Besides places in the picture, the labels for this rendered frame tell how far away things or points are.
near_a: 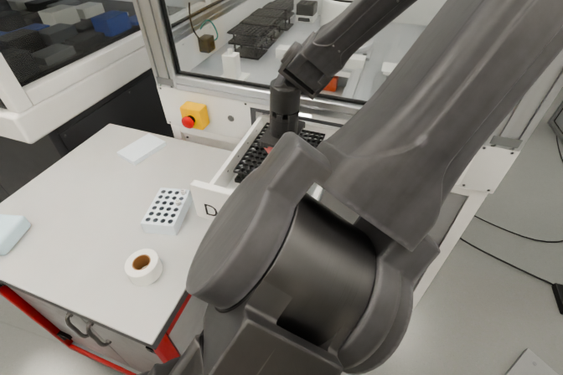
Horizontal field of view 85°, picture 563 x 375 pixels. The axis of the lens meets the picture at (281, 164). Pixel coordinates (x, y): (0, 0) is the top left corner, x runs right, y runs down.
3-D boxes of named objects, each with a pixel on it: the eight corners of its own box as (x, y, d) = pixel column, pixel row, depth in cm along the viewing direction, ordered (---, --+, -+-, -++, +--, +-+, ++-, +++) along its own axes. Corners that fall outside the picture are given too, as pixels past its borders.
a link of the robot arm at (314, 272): (180, 415, 12) (285, 455, 14) (324, 206, 13) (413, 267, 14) (191, 292, 21) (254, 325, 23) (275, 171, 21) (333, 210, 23)
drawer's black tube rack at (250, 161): (302, 206, 74) (302, 187, 70) (235, 188, 79) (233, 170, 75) (323, 151, 90) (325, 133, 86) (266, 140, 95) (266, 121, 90)
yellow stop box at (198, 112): (202, 131, 97) (198, 112, 92) (182, 127, 99) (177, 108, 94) (210, 123, 101) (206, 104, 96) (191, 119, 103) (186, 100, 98)
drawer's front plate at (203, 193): (313, 250, 67) (317, 218, 60) (197, 216, 74) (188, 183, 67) (316, 244, 69) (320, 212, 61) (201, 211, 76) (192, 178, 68)
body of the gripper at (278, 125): (258, 148, 61) (258, 116, 56) (277, 121, 68) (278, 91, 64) (289, 156, 60) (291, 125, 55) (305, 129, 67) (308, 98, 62)
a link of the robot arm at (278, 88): (266, 83, 53) (299, 88, 53) (275, 67, 59) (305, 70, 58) (266, 117, 58) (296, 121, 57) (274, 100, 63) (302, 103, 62)
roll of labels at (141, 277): (126, 269, 70) (120, 259, 68) (156, 253, 74) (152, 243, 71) (135, 292, 66) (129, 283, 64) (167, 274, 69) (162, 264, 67)
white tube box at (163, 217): (177, 235, 77) (173, 226, 75) (144, 233, 78) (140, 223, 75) (193, 198, 86) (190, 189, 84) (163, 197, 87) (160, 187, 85)
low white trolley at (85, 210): (211, 423, 109) (151, 345, 59) (74, 357, 124) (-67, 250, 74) (270, 277, 150) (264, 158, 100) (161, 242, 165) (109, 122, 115)
